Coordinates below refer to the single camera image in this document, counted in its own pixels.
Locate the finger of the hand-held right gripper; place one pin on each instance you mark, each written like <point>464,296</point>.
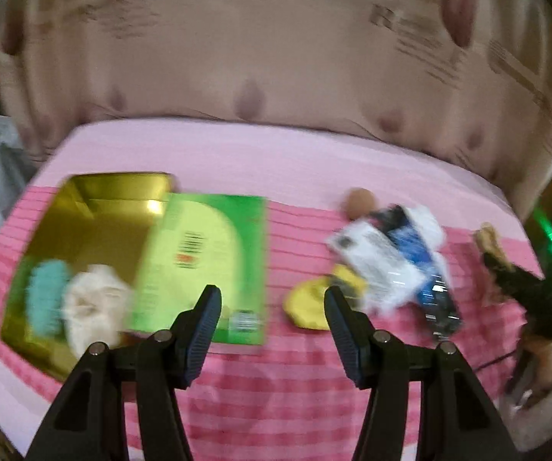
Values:
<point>511,273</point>

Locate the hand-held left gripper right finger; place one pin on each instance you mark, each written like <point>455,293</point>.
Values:
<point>340,331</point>

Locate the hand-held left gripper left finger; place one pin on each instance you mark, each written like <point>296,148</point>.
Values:
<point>204,331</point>

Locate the tan soft item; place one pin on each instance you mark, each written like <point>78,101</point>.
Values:
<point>489,240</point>

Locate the yellow round sponge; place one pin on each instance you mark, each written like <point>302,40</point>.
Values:
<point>304,305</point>

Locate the white cloth packet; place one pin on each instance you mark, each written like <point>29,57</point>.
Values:
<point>376,259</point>

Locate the blue plastic packet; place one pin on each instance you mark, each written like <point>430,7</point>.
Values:
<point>424,269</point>

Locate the clear cotton swab bag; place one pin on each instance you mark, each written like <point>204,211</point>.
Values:
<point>427,225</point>

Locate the green tin lid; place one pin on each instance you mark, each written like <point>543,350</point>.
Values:
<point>208,230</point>

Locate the cream fluffy pompom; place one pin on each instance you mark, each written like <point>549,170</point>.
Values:
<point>95,305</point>

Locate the teal fluffy pompom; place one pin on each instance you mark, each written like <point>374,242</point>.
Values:
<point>47,297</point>

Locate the gold metal tin box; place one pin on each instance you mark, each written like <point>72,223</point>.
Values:
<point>93,211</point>

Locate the person's right hand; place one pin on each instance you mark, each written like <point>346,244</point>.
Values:
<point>547,362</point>

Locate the brown round puff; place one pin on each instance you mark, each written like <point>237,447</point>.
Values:
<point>360,201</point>

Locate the pink bed sheet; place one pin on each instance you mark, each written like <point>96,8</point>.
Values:
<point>256,153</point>

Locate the beige leaf print curtain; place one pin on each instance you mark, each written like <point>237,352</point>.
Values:
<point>280,48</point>

